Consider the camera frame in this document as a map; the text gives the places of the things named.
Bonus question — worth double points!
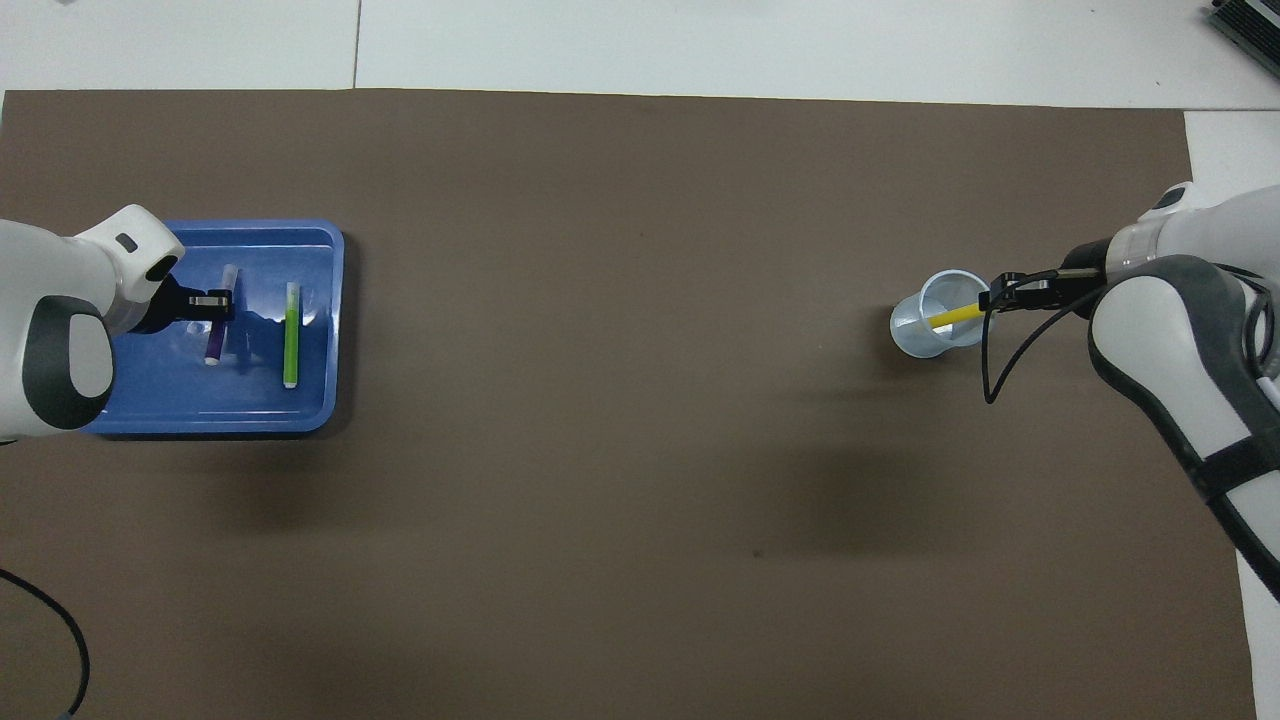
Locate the grey ribbed device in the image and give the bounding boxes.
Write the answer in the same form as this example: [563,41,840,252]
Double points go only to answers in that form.
[1207,0,1280,70]

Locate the brown table mat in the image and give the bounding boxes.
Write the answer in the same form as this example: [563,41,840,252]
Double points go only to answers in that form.
[0,88,1257,720]

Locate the purple pen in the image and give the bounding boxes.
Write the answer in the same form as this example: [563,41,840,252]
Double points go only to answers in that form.
[204,262,240,367]

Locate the translucent plastic cup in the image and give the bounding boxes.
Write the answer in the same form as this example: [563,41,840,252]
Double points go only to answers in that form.
[889,268,994,360]

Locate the blue plastic tray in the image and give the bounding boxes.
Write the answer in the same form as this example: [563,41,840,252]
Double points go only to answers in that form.
[79,219,347,439]

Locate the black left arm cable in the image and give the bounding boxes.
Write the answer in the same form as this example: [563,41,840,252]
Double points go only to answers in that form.
[0,567,92,720]

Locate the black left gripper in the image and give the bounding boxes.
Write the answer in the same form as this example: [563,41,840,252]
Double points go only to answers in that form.
[129,274,237,337]

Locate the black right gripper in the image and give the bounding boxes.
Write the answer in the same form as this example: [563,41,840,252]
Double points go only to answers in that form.
[977,239,1112,312]

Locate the green pen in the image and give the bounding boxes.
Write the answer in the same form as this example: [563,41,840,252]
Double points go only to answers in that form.
[282,281,302,390]

